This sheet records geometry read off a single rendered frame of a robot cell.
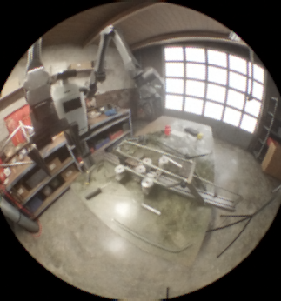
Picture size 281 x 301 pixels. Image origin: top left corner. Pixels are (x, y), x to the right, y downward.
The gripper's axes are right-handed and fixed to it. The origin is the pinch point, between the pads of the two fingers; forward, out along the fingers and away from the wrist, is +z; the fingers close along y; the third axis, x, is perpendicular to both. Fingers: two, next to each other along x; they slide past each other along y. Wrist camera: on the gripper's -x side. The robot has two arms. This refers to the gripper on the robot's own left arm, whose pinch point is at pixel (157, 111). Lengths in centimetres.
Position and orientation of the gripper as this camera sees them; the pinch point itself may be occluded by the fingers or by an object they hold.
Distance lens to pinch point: 52.4
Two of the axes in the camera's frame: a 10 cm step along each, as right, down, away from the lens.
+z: 4.5, 8.5, 2.6
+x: -6.8, 1.3, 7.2
